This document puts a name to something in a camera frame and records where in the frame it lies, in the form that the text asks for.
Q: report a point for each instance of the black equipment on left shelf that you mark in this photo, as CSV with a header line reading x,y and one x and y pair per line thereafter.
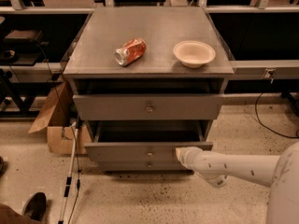
x,y
22,48

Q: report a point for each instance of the orange soda can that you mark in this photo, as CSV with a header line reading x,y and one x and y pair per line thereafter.
x,y
130,51

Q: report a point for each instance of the grey drawer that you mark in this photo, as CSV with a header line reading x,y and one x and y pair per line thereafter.
x,y
148,107
145,141
140,166

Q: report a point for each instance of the grey drawer cabinet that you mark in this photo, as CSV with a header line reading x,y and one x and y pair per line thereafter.
x,y
92,68

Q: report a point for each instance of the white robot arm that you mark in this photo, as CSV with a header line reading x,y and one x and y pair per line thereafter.
x,y
279,173

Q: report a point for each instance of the black shoe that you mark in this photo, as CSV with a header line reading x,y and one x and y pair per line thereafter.
x,y
35,207

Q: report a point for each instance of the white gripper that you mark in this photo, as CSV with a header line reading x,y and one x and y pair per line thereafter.
x,y
188,156

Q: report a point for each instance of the grey top drawer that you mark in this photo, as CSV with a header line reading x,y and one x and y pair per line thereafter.
x,y
148,107

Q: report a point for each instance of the white paper bowl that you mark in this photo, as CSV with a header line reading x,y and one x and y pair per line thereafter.
x,y
194,54

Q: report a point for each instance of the grey bottom drawer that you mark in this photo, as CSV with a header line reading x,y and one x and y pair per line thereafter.
x,y
140,166

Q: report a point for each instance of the silver telescopic pole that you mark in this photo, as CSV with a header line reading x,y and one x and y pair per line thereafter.
x,y
68,182

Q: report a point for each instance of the metal railing frame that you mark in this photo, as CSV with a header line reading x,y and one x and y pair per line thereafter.
x,y
149,0

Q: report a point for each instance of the brown cardboard box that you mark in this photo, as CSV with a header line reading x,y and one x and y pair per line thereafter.
x,y
55,117

